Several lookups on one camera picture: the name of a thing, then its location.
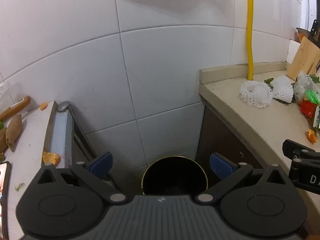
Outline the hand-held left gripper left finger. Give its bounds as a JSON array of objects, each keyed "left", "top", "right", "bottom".
[{"left": 32, "top": 152, "right": 127, "bottom": 203}]

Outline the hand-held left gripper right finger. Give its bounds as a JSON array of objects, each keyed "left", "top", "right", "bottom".
[{"left": 196, "top": 153, "right": 292, "bottom": 203}]

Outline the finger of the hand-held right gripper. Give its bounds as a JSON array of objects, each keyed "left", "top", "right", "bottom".
[{"left": 282, "top": 139, "right": 320, "bottom": 159}]

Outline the black trash bin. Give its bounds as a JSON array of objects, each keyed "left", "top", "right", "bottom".
[{"left": 141, "top": 156, "right": 208, "bottom": 196}]

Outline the clear plastic bag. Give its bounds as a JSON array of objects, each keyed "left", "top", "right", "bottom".
[{"left": 293, "top": 70, "right": 313, "bottom": 103}]

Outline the dark brown base cabinet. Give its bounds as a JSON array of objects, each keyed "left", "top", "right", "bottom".
[{"left": 196, "top": 102, "right": 320, "bottom": 240}]

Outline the green white carton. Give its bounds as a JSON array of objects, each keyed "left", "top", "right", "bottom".
[{"left": 311, "top": 105, "right": 320, "bottom": 130}]

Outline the red drink carton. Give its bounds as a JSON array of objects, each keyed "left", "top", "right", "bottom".
[{"left": 300, "top": 90, "right": 320, "bottom": 117}]

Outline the flat white foam fruit net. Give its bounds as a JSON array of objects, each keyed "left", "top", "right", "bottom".
[{"left": 271, "top": 75, "right": 294, "bottom": 104}]

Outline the rolled white foam fruit net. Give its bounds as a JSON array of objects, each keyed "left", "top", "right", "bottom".
[{"left": 240, "top": 81, "right": 273, "bottom": 109}]

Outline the white top metal cart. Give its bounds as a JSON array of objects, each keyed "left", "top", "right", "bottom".
[{"left": 0, "top": 101, "right": 98, "bottom": 240}]

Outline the wooden knife block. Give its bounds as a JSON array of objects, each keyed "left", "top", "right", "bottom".
[{"left": 286, "top": 36, "right": 320, "bottom": 80}]

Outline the sweet potato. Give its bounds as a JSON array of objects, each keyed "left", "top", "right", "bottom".
[
  {"left": 0, "top": 127, "right": 8, "bottom": 153},
  {"left": 5, "top": 114, "right": 23, "bottom": 153}
]

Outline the smartphone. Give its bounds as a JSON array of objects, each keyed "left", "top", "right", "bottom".
[{"left": 0, "top": 161, "right": 12, "bottom": 240}]

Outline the yellow pipe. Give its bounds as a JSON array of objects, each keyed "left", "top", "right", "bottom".
[{"left": 246, "top": 0, "right": 254, "bottom": 81}]

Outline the black handle knife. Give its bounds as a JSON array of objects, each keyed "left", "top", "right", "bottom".
[{"left": 309, "top": 19, "right": 320, "bottom": 43}]

